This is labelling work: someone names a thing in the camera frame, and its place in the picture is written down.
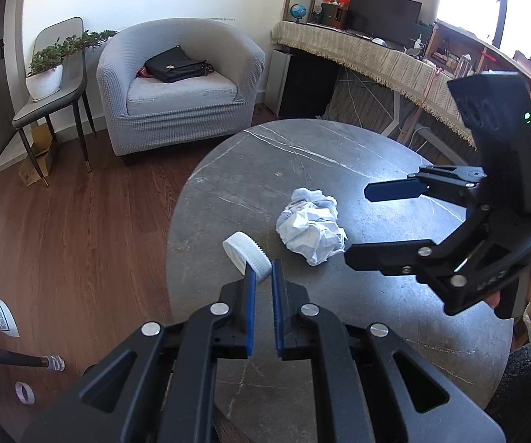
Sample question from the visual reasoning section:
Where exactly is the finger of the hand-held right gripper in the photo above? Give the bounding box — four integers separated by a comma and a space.
345, 207, 494, 280
364, 165, 488, 209

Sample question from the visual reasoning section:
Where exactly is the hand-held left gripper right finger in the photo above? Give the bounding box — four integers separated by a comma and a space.
271, 258, 506, 443

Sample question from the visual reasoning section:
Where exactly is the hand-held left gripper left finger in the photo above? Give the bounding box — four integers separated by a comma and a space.
21, 265, 259, 443

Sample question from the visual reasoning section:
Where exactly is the white ribbed bottle cap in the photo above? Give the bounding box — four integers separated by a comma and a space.
223, 232, 273, 282

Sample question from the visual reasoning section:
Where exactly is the large white paper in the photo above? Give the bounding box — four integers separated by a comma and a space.
276, 188, 349, 267

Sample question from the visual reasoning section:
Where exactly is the wooden bookshelf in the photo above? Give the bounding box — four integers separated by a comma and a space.
424, 18, 531, 167

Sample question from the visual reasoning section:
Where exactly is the beige fringed desk cloth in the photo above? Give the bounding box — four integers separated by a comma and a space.
272, 21, 483, 148

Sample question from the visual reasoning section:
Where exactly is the black cabinet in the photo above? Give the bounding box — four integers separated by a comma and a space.
279, 53, 340, 120

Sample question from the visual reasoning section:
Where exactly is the white tower appliance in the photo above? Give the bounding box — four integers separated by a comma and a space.
265, 48, 294, 114

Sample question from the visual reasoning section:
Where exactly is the black computer monitor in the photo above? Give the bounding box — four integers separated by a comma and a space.
346, 0, 422, 40

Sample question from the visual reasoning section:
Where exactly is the black tube with white tip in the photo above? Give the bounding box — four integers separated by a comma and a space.
0, 339, 65, 372

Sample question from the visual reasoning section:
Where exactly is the white tape roll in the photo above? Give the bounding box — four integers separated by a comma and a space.
15, 381, 35, 405

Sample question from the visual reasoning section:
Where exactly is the grey armchair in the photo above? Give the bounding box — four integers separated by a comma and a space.
97, 18, 266, 167

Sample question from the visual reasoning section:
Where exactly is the black leather bag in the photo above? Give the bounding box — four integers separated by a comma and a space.
144, 45, 213, 84

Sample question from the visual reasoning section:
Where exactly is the small cardboard box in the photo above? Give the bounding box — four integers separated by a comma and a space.
19, 124, 58, 186

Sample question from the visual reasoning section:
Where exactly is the grey dining chair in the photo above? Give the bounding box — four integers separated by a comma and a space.
13, 17, 97, 188

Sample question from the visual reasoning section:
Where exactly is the potted plant in white pot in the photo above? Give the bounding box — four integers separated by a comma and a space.
25, 30, 118, 101

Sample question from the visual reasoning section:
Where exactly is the white desk frame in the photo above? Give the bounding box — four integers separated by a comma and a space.
339, 67, 432, 148

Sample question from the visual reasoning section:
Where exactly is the orange cable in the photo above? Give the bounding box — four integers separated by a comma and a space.
397, 67, 446, 141

